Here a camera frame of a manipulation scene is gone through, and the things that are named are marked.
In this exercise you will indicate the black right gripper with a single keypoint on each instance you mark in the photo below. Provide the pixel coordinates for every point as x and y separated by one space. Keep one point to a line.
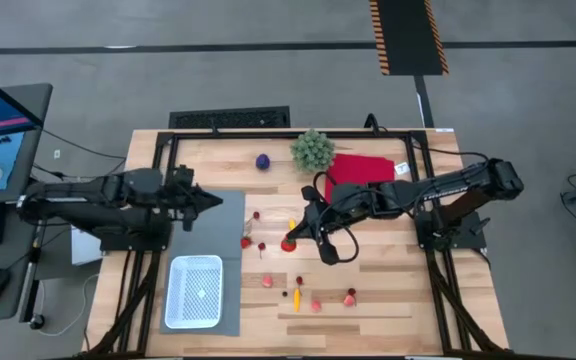
325 215

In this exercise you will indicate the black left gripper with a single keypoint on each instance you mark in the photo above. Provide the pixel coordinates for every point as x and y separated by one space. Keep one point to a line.
183 197

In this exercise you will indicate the small yellow toy fruit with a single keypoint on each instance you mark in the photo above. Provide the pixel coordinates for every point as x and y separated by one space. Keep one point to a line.
292 224

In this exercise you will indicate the pink toy peach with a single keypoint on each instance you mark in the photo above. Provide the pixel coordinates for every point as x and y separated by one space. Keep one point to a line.
316 305
267 281
349 300

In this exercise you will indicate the purple ball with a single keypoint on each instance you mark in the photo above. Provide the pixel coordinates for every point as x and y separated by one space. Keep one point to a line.
262 161

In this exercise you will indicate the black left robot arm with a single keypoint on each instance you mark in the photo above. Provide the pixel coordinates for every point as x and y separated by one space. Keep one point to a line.
93 200

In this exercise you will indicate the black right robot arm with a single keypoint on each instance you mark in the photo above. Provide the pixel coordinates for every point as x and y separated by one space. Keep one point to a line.
443 190

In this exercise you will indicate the grey felt mat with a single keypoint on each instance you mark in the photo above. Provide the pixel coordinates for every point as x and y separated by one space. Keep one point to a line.
228 220

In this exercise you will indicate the long yellow toy vegetable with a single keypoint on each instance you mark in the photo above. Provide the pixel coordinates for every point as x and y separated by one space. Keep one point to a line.
296 300

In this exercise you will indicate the potted green artificial plant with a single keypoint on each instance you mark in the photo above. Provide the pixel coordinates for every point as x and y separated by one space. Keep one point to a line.
312 151

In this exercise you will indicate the red folded cloth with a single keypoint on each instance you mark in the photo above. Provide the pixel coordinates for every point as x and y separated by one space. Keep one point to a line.
363 170

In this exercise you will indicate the black floor vent grille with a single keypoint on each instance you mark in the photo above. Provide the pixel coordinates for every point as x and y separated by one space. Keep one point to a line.
228 119

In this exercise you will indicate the white perforated plastic basket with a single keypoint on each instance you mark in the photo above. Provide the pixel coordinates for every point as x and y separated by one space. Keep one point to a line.
193 292

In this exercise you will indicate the small white paper tag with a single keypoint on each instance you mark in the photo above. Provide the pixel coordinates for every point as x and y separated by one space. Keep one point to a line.
402 168

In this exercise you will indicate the white box under table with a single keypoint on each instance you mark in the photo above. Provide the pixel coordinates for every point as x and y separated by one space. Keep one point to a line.
84 250

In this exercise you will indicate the small white floor outlet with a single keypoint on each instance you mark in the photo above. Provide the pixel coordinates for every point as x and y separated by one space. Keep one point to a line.
56 154

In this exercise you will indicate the dark grey side desk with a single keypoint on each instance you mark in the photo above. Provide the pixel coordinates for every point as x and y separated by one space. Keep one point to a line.
33 100

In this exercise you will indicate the black mat with orange stripes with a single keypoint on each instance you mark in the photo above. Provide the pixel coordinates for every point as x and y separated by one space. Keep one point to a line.
408 35

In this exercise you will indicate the black aluminium table frame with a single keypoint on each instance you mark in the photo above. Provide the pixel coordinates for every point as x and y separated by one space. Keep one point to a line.
268 135

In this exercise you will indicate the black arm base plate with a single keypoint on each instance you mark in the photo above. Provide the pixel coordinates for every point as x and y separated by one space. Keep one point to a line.
473 240
118 245

